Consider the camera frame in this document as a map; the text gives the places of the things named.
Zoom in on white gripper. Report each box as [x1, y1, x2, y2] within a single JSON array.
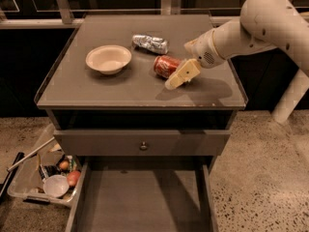
[[165, 29, 225, 90]]

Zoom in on red coke can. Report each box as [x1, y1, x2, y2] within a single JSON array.
[[154, 55, 182, 78]]

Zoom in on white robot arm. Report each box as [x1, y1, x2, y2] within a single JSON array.
[[165, 0, 309, 124]]

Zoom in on grey drawer cabinet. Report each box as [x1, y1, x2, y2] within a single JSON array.
[[34, 14, 249, 176]]

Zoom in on round metal drawer knob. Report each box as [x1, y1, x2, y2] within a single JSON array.
[[140, 141, 149, 151]]

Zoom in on grey top drawer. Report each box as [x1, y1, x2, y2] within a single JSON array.
[[54, 130, 230, 157]]

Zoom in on grey open middle drawer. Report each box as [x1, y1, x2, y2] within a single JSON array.
[[65, 157, 219, 232]]

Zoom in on crumpled silver foil bag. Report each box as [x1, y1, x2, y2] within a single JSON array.
[[132, 34, 169, 55]]

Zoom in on beige paper bowl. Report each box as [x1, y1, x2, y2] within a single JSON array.
[[85, 45, 132, 75]]

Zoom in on orange fruit in bin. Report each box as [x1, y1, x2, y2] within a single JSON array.
[[59, 160, 70, 171]]

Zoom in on red apple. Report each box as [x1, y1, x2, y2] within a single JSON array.
[[67, 171, 81, 187]]

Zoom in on clear plastic storage bin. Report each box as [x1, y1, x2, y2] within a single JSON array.
[[8, 125, 83, 207]]

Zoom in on dark snack bag in bin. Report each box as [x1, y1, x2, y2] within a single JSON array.
[[39, 165, 60, 182]]

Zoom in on white plastic bowl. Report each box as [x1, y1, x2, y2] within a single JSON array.
[[43, 175, 70, 198]]

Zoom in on metal railing frame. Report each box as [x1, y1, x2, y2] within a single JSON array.
[[0, 0, 309, 30]]

